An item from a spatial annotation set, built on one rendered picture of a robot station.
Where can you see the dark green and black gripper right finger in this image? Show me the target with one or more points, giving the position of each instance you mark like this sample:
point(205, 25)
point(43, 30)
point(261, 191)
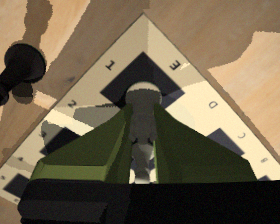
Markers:
point(192, 157)

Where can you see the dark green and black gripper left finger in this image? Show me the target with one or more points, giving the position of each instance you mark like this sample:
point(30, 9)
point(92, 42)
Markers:
point(100, 154)

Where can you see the chessboard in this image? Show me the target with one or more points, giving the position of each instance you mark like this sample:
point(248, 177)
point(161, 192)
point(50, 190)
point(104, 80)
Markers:
point(141, 53)

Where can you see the white pawn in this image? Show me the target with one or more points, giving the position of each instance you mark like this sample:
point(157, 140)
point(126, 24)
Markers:
point(142, 154)

